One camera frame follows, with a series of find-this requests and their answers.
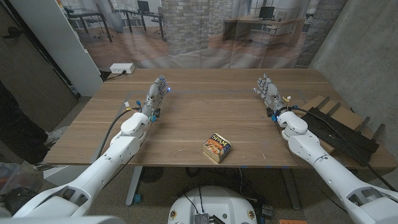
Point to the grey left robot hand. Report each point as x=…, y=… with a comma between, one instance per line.
x=153, y=93

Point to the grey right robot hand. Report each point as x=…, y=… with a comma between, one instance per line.
x=271, y=91

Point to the black router with antennas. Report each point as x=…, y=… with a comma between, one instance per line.
x=345, y=137

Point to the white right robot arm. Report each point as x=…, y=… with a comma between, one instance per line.
x=314, y=149

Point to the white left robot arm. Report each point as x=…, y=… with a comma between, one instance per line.
x=121, y=149

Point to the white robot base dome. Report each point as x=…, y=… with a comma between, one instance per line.
x=214, y=202

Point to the spam can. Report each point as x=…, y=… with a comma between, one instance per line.
x=216, y=147

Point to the white power strip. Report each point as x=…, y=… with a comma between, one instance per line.
x=122, y=68

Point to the white table leg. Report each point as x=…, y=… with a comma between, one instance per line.
x=133, y=186

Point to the grey table leg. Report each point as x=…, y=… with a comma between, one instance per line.
x=291, y=189

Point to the white panel board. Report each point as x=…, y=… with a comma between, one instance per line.
x=59, y=40

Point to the dark wooden door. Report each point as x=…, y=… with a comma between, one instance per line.
x=28, y=84

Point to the orange object on floor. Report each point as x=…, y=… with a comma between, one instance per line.
x=292, y=221

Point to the person in dark trousers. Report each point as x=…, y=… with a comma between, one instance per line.
x=15, y=130

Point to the white robot torso edge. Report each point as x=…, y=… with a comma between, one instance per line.
x=62, y=220

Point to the clear plastic bin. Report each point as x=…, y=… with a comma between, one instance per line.
x=15, y=177

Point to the black plastic bag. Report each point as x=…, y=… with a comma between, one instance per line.
x=15, y=199

